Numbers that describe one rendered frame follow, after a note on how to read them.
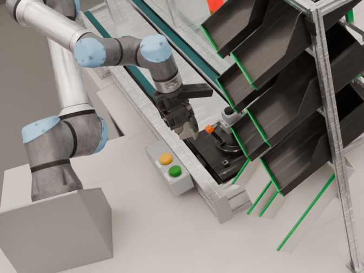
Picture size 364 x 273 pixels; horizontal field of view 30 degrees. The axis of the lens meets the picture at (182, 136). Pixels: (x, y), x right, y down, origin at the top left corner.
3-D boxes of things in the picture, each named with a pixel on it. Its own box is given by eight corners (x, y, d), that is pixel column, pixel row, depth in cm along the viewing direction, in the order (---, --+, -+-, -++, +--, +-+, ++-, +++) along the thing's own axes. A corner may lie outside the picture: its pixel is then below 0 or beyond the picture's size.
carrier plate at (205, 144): (223, 184, 199) (221, 179, 197) (188, 142, 217) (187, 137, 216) (292, 146, 203) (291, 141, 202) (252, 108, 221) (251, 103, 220)
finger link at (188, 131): (181, 146, 200) (172, 123, 194) (199, 137, 201) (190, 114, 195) (186, 151, 198) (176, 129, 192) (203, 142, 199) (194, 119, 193)
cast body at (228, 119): (228, 135, 203) (222, 117, 198) (221, 128, 206) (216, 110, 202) (252, 122, 204) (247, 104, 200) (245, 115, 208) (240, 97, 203)
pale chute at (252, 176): (260, 218, 181) (247, 214, 179) (244, 186, 191) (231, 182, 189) (319, 136, 169) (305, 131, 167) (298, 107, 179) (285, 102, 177)
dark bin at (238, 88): (238, 114, 158) (219, 97, 154) (221, 84, 168) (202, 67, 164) (332, 32, 152) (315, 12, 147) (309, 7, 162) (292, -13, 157)
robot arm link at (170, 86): (171, 61, 188) (183, 74, 182) (176, 74, 191) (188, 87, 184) (148, 73, 187) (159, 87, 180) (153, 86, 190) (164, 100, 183)
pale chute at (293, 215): (291, 254, 170) (277, 251, 168) (272, 218, 180) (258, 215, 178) (356, 169, 158) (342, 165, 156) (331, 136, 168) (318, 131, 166)
